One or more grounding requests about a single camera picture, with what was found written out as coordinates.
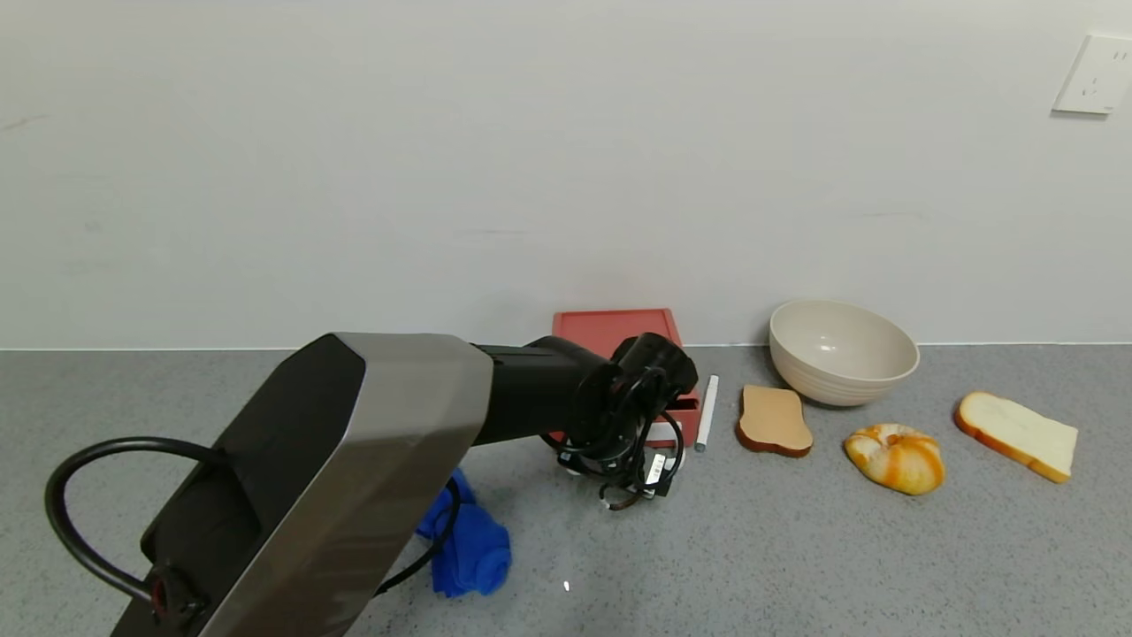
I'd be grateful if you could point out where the red drawer cabinet shell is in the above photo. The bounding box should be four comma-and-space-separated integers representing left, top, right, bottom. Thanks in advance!
552, 309, 705, 448

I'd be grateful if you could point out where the white pen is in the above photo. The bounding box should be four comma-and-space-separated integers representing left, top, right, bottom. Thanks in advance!
694, 375, 720, 453

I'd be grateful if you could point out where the brown toast slice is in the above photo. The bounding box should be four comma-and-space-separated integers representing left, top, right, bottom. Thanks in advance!
736, 385, 814, 458

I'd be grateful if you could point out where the blue rolled cloth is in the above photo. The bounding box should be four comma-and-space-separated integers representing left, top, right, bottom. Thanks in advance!
416, 469, 513, 598

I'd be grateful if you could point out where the beige bowl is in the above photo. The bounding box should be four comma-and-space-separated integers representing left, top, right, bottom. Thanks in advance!
769, 300, 921, 408

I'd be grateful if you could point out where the orange glazed bread roll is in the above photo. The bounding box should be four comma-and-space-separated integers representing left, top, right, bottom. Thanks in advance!
843, 424, 945, 496

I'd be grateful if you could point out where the white bread slice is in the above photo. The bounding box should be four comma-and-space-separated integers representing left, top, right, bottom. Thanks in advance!
953, 392, 1080, 484

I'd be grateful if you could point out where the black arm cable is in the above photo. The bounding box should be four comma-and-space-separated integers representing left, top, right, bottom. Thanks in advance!
44, 437, 463, 620

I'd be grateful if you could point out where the white wall socket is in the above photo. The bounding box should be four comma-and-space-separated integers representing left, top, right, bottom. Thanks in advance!
1052, 34, 1132, 116

